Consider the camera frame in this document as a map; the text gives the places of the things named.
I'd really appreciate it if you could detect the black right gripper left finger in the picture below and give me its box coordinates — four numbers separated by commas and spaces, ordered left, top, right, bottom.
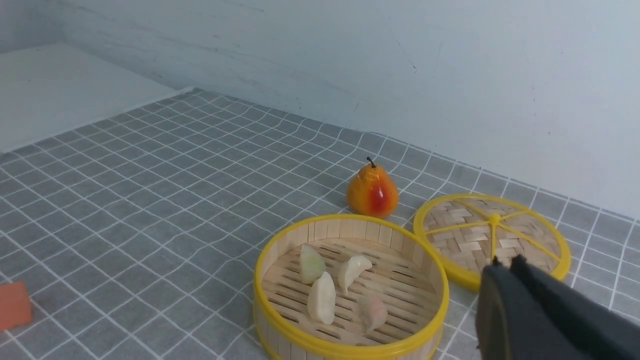
475, 258, 566, 360

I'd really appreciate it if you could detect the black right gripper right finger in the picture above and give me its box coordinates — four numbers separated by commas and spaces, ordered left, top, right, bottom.
509, 255, 640, 360

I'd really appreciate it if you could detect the pinkish dumpling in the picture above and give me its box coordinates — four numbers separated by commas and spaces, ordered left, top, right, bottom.
358, 295, 388, 334

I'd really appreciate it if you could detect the white dumpling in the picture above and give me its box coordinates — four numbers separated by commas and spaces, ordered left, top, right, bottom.
337, 255, 373, 296

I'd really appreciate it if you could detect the cream dumpling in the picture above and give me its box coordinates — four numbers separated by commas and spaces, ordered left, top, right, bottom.
307, 271, 336, 325

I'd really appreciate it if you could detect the pale green dumpling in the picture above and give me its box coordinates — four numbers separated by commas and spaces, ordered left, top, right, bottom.
299, 244, 326, 285

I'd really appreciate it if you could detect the woven bamboo steamer lid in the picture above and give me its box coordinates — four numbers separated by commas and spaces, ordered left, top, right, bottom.
413, 193, 572, 292

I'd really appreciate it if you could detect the bamboo steamer tray yellow rim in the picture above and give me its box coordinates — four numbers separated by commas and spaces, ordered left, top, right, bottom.
253, 214, 450, 360

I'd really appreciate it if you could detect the orange yellow toy pear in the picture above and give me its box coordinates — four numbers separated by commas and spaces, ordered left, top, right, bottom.
346, 156, 399, 219

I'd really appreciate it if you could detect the orange block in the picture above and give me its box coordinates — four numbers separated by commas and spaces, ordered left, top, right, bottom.
0, 281, 33, 332

